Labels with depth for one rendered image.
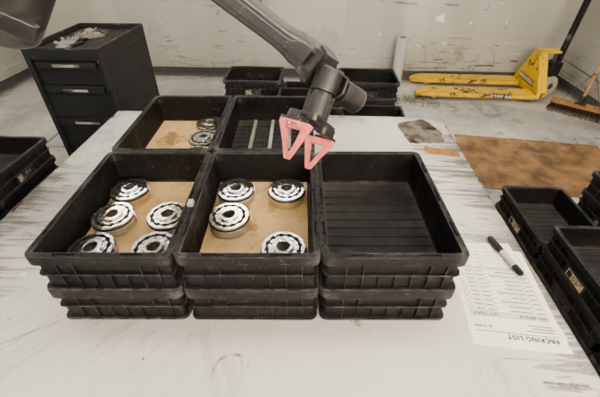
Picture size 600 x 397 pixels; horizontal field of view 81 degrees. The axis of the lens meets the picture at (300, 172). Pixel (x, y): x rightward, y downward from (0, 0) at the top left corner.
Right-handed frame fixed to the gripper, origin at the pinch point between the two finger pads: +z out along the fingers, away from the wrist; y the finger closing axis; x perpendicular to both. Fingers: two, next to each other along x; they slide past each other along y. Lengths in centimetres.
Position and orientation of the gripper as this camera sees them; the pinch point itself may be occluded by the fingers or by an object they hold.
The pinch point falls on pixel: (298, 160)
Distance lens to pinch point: 72.3
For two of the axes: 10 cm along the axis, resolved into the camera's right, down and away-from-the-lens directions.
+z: -3.3, 9.4, -0.4
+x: 8.4, 2.7, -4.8
